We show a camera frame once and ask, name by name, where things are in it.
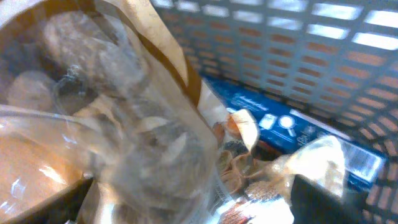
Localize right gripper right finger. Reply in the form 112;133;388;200
290;175;368;224

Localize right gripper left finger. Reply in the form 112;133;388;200
1;176;93;223

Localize blue tissue pack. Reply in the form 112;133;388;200
204;76;387;191

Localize beige snack bag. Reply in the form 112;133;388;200
0;0;262;224

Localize grey plastic shopping basket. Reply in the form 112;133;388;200
151;0;397;223

